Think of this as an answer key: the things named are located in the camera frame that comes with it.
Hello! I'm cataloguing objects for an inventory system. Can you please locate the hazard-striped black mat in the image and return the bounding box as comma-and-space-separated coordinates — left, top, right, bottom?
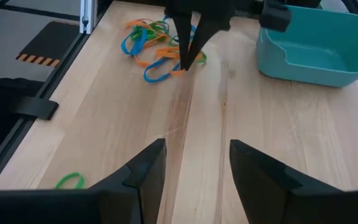
16, 21, 80, 68

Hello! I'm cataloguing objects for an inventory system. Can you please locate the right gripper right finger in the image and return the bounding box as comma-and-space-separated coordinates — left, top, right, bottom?
230, 139, 347, 224

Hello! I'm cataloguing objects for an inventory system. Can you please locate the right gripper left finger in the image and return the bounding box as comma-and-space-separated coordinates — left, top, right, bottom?
89, 138, 167, 224

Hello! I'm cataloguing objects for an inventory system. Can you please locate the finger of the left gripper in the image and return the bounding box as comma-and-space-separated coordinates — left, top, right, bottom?
185, 17, 231, 71
173, 17, 193, 70

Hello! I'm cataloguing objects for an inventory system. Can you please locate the silver aluminium bar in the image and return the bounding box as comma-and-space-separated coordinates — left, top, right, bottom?
79, 0, 98, 34

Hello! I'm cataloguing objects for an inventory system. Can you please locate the black metal table frame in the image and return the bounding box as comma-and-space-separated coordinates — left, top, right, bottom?
0, 0, 114, 191

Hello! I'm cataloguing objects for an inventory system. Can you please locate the teal plastic basket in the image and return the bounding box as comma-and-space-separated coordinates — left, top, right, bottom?
255, 4, 358, 88

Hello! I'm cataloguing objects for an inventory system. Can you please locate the orange rubber band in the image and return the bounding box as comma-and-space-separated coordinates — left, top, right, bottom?
134, 32, 205, 77
124, 17, 167, 32

